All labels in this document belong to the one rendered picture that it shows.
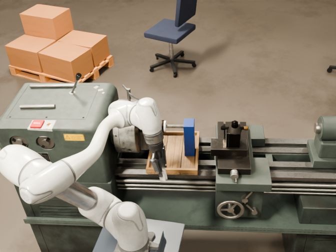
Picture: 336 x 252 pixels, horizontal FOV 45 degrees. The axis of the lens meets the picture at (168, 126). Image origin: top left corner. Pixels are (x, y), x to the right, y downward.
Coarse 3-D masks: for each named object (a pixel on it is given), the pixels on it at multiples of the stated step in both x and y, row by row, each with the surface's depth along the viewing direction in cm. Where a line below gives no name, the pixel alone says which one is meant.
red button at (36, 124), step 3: (33, 120) 217; (36, 120) 217; (39, 120) 217; (42, 120) 217; (33, 123) 215; (36, 123) 215; (39, 123) 215; (42, 123) 215; (30, 126) 213; (33, 126) 213; (36, 126) 213; (39, 126) 213
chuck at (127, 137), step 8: (120, 128) 224; (128, 128) 224; (136, 128) 230; (120, 136) 225; (128, 136) 225; (136, 136) 230; (120, 144) 228; (128, 144) 228; (136, 144) 230; (128, 152) 238; (136, 152) 236
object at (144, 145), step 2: (140, 130) 241; (140, 132) 238; (140, 134) 238; (142, 134) 238; (140, 136) 239; (142, 136) 239; (140, 138) 239; (142, 138) 239; (140, 140) 239; (142, 140) 239; (144, 140) 239; (140, 142) 240; (142, 142) 240; (144, 142) 239; (140, 144) 240; (142, 144) 240; (144, 144) 240; (146, 144) 241; (140, 146) 240; (142, 146) 240; (144, 146) 240; (146, 146) 241; (140, 148) 241; (142, 148) 241; (144, 148) 240; (146, 148) 241
